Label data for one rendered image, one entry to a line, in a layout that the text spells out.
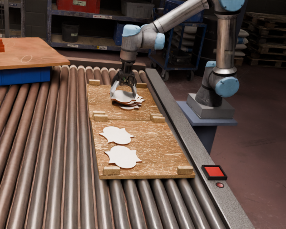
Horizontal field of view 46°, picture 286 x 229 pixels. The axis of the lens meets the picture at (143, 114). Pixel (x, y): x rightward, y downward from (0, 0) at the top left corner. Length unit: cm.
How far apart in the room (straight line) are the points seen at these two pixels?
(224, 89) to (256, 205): 137
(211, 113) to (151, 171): 73
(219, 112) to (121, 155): 77
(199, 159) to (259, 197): 160
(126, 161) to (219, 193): 35
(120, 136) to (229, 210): 52
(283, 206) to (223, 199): 176
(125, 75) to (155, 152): 42
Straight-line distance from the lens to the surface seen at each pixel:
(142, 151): 132
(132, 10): 577
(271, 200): 296
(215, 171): 132
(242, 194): 290
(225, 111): 189
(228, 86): 169
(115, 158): 124
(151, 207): 109
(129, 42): 153
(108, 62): 225
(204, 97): 186
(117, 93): 170
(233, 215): 117
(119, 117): 155
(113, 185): 116
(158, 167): 124
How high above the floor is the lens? 163
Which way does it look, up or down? 26 degrees down
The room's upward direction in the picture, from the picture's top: 9 degrees clockwise
